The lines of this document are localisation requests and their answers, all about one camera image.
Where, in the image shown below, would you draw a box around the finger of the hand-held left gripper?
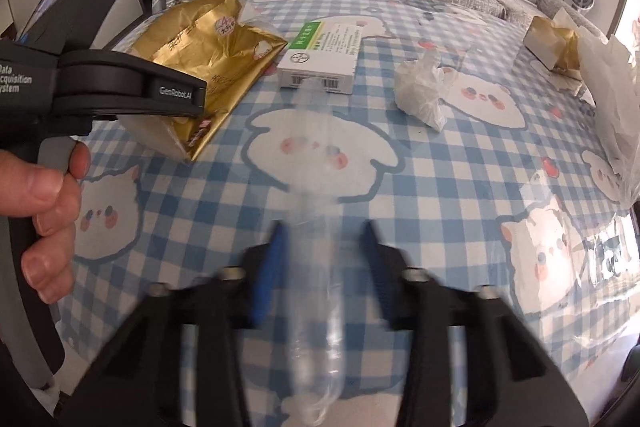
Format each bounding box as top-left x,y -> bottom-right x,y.
144,71 -> 209,104
90,101 -> 206,120

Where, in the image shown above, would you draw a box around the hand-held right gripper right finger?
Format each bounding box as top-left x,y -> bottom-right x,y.
361,221 -> 591,427

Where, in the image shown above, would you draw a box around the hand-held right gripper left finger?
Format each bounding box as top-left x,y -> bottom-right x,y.
75,221 -> 291,427

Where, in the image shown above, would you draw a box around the gold foil bag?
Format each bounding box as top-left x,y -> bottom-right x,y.
120,0 -> 289,164

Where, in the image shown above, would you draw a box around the clear plastic bottle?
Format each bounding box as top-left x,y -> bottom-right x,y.
287,79 -> 351,427

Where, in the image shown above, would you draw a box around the person's left hand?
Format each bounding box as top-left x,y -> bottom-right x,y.
0,141 -> 92,305

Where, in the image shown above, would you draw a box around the blue checkered printed tablecloth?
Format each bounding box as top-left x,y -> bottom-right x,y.
50,0 -> 640,427

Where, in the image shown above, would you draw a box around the white medicine box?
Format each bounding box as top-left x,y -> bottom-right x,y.
276,21 -> 362,95

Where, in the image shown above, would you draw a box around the crumpled white tissue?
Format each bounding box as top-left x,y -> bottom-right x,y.
394,49 -> 460,130

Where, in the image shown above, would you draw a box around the gold tissue box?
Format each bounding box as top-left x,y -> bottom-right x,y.
522,7 -> 586,80

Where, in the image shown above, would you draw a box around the white plastic bag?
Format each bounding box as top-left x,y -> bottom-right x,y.
577,32 -> 640,208

